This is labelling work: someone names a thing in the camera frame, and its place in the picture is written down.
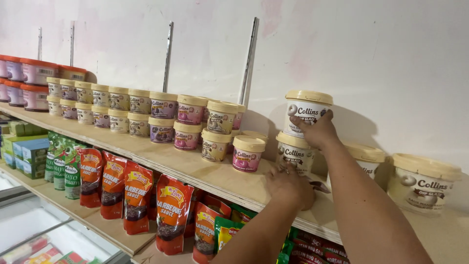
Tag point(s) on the metal wall rail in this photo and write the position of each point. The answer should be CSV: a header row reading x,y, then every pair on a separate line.
x,y
72,44
167,55
39,44
249,62

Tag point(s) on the wooden shelf board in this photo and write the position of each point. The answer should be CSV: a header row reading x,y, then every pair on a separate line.
x,y
91,220
205,168

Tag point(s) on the person's left hand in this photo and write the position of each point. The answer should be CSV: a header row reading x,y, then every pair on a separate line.
x,y
291,189

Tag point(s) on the row of orange sauce pouches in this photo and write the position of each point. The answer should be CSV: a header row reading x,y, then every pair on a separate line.
x,y
137,194

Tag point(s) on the stack of orange-lid tubs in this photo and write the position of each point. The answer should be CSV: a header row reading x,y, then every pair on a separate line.
x,y
35,84

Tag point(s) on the row of small cream-lid tubs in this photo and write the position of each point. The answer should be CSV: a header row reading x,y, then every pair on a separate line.
x,y
161,110

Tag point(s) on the person's right hand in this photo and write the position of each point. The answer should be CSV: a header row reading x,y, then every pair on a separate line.
x,y
319,132

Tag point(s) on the stack of green blue boxes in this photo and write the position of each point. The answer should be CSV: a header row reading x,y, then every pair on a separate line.
x,y
25,150

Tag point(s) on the green mayonnaise pouch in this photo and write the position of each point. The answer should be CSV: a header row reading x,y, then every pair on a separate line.
x,y
59,168
50,161
72,176

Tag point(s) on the heap of red sauce packets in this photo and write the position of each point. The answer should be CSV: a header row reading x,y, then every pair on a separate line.
x,y
317,253

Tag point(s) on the green yellow sauce pouch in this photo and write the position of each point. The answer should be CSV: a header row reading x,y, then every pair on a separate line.
x,y
225,233

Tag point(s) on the glass-lid chest freezer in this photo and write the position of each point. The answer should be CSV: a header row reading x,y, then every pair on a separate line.
x,y
44,231

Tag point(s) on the large white glaze tub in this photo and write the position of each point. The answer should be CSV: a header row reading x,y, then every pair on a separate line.
x,y
368,161
421,187
306,106
295,154

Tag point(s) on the person's left fingers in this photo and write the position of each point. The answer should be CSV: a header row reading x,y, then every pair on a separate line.
x,y
286,168

